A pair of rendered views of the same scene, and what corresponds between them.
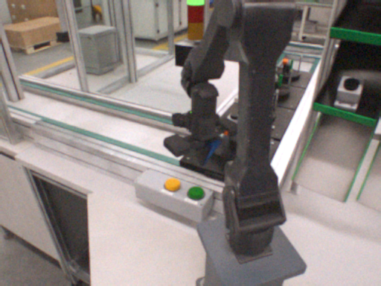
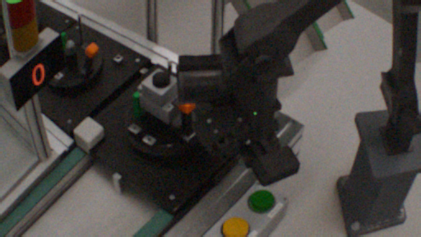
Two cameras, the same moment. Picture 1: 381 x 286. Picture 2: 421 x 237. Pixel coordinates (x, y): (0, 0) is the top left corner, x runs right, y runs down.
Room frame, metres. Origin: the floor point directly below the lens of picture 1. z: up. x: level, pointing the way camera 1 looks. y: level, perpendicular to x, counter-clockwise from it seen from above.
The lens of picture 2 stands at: (0.55, 0.56, 1.80)
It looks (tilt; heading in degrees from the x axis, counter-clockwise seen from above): 48 degrees down; 279
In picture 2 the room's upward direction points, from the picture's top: 1 degrees clockwise
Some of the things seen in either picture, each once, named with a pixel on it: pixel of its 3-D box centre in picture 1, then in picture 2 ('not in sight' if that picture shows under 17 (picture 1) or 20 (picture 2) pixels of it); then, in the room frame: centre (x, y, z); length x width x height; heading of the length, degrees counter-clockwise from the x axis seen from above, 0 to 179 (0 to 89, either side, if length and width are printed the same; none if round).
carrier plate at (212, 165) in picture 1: (231, 153); (164, 133); (0.74, -0.13, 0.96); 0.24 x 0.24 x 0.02; 62
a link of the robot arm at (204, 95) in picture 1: (204, 94); (257, 74); (0.59, -0.03, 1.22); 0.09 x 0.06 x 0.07; 15
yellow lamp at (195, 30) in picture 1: (195, 30); (24, 30); (0.94, -0.02, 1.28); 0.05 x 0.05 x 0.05
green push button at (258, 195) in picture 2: (196, 194); (261, 202); (0.56, -0.01, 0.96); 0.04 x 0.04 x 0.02
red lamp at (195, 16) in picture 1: (195, 13); (20, 6); (0.94, -0.02, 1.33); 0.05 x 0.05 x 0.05
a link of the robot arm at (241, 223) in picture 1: (251, 206); (406, 106); (0.33, -0.10, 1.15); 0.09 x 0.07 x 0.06; 105
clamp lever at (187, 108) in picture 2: (228, 138); (182, 114); (0.70, -0.11, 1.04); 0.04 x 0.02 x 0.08; 152
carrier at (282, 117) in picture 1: (257, 105); (70, 54); (0.97, -0.25, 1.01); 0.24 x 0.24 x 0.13; 62
